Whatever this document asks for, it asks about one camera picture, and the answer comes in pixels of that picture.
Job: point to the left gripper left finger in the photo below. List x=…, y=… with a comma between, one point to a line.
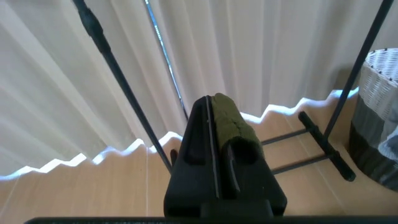
x=183, y=186

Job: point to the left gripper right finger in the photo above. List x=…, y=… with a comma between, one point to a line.
x=258, y=186

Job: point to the green long-sleeved shirt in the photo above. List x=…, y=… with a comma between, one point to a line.
x=227, y=118

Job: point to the black clothes rack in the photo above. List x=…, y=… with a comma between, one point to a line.
x=128, y=93

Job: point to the white laundry basket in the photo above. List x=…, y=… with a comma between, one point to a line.
x=382, y=81

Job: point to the grey garment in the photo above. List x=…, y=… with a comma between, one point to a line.
x=390, y=146

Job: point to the beige curtain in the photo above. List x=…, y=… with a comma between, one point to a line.
x=248, y=46

